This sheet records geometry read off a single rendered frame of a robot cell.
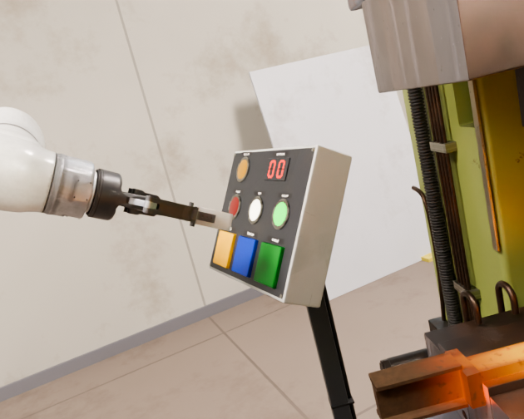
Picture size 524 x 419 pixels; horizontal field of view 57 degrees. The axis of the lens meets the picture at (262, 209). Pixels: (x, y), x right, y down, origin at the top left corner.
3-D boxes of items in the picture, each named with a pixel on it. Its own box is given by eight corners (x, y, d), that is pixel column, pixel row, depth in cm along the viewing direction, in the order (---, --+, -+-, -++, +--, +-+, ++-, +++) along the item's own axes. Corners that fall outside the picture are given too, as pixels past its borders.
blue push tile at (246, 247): (246, 277, 93) (255, 239, 94) (230, 270, 100) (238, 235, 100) (254, 278, 94) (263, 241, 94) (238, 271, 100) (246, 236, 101)
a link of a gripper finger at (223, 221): (195, 205, 81) (196, 205, 80) (231, 214, 84) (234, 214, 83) (190, 223, 80) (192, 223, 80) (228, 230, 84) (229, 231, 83)
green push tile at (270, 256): (272, 288, 84) (281, 247, 85) (252, 279, 91) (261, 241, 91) (280, 289, 85) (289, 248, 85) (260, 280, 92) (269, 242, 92)
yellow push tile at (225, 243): (225, 268, 102) (233, 233, 102) (212, 262, 109) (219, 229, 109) (233, 269, 103) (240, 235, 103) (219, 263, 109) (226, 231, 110)
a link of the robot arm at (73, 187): (44, 215, 66) (89, 224, 68) (60, 151, 66) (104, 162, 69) (40, 211, 74) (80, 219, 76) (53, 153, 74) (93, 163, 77)
